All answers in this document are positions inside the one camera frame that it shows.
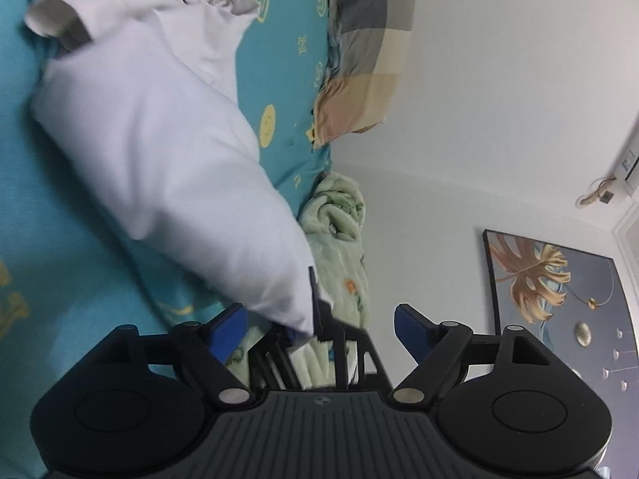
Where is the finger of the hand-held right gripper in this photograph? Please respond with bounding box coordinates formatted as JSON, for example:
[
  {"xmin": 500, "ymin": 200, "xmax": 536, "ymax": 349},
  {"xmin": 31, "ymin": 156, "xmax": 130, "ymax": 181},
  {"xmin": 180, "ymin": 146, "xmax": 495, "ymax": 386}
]
[
  {"xmin": 248, "ymin": 326, "xmax": 304, "ymax": 392},
  {"xmin": 308, "ymin": 264, "xmax": 393, "ymax": 390}
]

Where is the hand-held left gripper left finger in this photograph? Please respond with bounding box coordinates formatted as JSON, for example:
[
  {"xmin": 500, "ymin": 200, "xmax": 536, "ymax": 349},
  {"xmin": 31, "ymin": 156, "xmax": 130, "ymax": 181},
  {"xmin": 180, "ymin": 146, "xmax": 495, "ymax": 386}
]
[{"xmin": 115, "ymin": 303, "xmax": 255, "ymax": 405}]

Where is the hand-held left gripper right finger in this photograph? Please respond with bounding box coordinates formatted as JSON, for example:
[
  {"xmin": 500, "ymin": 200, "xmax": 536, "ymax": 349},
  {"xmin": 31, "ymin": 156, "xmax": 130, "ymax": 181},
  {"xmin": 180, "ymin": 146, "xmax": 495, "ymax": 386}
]
[{"xmin": 392, "ymin": 303, "xmax": 555, "ymax": 405}]

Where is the light grey t-shirt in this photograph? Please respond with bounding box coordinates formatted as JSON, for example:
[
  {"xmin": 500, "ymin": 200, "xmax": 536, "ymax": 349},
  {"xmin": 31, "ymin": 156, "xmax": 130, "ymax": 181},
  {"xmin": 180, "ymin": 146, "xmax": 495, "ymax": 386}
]
[{"xmin": 24, "ymin": 0, "xmax": 333, "ymax": 336}]

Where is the pale green fleece blanket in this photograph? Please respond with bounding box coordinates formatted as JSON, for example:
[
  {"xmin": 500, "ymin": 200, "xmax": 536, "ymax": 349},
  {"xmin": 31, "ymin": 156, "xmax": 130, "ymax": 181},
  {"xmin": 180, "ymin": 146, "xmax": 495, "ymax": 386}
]
[{"xmin": 227, "ymin": 170, "xmax": 371, "ymax": 390}]

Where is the teal printed bed sheet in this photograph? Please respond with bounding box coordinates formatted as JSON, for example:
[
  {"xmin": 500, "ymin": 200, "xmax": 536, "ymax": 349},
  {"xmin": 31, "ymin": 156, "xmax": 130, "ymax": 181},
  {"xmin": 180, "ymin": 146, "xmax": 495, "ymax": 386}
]
[{"xmin": 0, "ymin": 0, "xmax": 334, "ymax": 465}]

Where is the white air conditioner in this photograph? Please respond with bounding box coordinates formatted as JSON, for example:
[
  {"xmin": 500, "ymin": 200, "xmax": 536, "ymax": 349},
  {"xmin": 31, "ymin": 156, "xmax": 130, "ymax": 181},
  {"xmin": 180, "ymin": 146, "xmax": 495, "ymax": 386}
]
[{"xmin": 611, "ymin": 117, "xmax": 639, "ymax": 181}]

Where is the checked pillow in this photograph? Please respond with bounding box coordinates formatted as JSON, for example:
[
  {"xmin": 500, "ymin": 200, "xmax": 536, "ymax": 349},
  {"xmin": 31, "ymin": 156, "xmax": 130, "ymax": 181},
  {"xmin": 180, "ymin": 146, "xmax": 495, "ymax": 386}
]
[{"xmin": 306, "ymin": 0, "xmax": 417, "ymax": 149}]

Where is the leaf print wall picture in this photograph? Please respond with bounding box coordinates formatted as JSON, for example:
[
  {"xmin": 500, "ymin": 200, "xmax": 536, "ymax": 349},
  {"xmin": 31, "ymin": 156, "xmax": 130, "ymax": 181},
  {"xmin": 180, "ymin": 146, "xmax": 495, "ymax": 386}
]
[{"xmin": 482, "ymin": 228, "xmax": 639, "ymax": 410}]

